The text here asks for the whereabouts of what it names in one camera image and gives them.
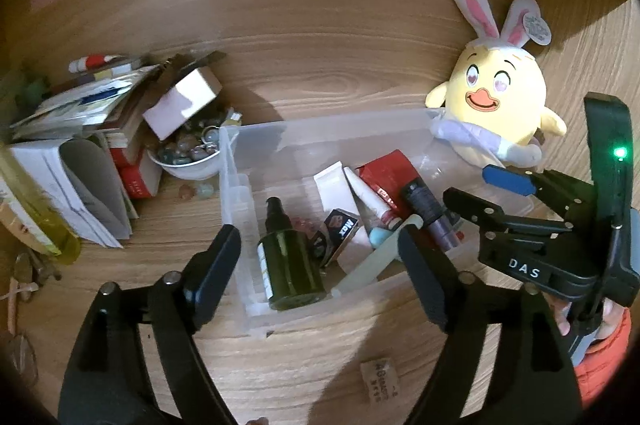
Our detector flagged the yellow green spray bottle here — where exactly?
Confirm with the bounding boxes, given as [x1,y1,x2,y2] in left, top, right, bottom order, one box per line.
[0,145,82,265]

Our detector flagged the small black box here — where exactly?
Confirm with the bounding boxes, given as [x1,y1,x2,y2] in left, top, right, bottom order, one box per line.
[312,209,358,268]

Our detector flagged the purple cosmetic tube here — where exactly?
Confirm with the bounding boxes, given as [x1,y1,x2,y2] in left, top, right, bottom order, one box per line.
[400,179,463,252]

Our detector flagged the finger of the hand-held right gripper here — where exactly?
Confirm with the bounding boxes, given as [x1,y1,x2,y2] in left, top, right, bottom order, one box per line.
[442,187,507,233]
[481,165,552,202]

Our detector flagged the long pale yellow stick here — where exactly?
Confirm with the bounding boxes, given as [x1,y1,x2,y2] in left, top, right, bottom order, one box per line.
[330,214,426,298]

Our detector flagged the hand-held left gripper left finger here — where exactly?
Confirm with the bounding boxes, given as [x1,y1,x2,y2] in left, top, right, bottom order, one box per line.
[59,224,242,425]

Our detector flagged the stack of booklets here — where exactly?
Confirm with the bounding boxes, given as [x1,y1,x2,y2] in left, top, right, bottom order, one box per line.
[10,65,168,142]

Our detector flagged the white bowl of stones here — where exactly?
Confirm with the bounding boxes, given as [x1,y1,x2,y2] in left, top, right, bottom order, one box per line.
[147,107,236,180]

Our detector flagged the clear plastic bin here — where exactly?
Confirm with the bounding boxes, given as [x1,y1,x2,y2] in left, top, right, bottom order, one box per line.
[219,107,536,336]

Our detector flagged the white tube with red band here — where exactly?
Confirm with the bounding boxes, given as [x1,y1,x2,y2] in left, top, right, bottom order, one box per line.
[344,167,403,231]

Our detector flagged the white folded papers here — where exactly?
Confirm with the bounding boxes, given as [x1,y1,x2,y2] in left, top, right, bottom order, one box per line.
[7,137,135,251]

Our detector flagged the person's right hand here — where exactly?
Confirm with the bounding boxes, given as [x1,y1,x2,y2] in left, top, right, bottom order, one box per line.
[550,292,627,342]

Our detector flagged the beige paper packet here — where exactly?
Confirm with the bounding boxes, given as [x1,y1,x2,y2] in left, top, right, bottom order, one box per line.
[360,357,401,406]

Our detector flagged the red packet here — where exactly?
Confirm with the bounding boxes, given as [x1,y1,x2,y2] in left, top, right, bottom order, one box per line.
[356,150,421,216]

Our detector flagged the white pink cardboard box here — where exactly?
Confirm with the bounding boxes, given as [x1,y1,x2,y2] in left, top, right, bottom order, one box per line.
[142,67,223,140]

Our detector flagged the wooden stick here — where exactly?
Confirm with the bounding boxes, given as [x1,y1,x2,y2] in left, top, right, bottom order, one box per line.
[5,280,38,336]

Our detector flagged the red boxes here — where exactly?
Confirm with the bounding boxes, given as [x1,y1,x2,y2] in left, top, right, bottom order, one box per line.
[107,145,163,200]

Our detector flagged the metal eyeglasses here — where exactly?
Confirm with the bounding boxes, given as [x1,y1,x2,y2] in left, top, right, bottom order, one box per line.
[10,250,62,301]

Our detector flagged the yellow chick plush toy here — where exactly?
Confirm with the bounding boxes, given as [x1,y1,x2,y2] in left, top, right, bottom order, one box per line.
[425,0,568,168]

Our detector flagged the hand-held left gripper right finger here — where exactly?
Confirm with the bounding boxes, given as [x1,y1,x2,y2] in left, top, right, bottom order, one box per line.
[397,222,583,425]

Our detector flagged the mint green tube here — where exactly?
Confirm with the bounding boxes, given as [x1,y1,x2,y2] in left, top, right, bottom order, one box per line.
[369,226,402,250]

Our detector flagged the person's right forearm orange sleeve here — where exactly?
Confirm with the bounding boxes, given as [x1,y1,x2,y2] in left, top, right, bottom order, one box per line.
[574,310,635,406]

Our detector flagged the white red marker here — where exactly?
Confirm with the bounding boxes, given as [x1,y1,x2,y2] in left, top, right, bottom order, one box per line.
[67,52,138,73]

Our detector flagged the dark green pump bottle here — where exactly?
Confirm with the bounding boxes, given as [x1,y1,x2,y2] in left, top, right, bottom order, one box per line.
[256,196,326,311]

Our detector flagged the white squeeze tube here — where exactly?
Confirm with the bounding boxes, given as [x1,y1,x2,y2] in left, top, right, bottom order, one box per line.
[314,160,371,248]

